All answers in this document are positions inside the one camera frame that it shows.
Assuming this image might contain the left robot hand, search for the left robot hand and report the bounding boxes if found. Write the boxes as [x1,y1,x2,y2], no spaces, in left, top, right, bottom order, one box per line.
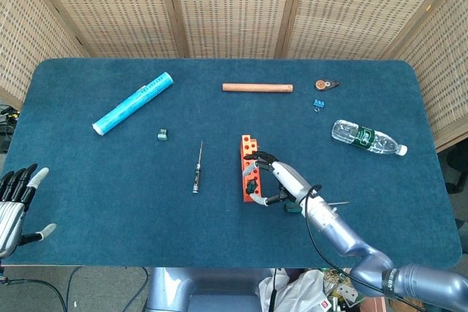
[0,163,58,259]

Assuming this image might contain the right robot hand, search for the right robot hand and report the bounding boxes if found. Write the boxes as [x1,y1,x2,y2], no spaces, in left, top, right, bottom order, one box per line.
[241,150,319,215]

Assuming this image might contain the green handled tool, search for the green handled tool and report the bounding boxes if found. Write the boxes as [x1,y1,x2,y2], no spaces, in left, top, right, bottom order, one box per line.
[284,200,350,215]

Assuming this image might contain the orange bit holder block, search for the orange bit holder block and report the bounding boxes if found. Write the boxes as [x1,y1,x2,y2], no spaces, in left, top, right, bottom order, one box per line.
[240,134,264,203]

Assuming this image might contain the clear plastic water bottle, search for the clear plastic water bottle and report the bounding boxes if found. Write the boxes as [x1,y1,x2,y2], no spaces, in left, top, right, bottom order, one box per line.
[331,119,409,156]

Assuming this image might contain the black precision screwdriver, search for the black precision screwdriver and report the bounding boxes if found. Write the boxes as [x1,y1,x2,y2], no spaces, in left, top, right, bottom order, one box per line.
[191,140,205,195]

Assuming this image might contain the wooden rod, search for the wooden rod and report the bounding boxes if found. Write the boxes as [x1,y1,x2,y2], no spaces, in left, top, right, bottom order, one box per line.
[222,83,294,94]

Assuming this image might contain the brown correction tape dispenser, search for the brown correction tape dispenser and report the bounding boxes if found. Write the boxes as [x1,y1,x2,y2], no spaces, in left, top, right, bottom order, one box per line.
[313,78,340,91]

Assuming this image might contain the blue table cloth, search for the blue table cloth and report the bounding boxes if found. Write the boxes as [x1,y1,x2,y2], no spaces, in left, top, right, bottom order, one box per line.
[0,58,462,268]

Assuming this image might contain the white plastic bag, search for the white plastic bag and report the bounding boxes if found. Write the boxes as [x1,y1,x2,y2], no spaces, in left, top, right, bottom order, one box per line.
[258,270,332,312]

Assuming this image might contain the playing card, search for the playing card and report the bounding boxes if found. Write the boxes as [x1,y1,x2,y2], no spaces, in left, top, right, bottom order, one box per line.
[335,283,358,305]

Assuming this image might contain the blue-grey robot torso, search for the blue-grey robot torso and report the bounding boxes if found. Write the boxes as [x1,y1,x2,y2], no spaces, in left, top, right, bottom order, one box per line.
[144,267,279,312]

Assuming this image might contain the black chair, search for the black chair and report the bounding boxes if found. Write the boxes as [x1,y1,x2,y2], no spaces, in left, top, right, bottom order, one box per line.
[445,143,468,194]

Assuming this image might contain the light blue printed tube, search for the light blue printed tube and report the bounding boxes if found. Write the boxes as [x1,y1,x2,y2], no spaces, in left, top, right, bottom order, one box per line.
[91,72,173,137]

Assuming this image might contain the woven folding screen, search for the woven folding screen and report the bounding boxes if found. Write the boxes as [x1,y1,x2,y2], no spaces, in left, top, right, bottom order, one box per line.
[0,0,468,152]

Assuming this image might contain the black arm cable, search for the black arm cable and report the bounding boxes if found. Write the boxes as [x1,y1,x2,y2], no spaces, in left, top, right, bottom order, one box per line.
[303,184,429,312]

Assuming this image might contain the black floor cable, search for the black floor cable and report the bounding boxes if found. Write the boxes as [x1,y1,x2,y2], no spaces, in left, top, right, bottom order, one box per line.
[0,278,67,312]

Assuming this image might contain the black torso cable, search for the black torso cable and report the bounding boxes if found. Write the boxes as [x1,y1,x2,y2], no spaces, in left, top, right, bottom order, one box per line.
[269,267,278,312]

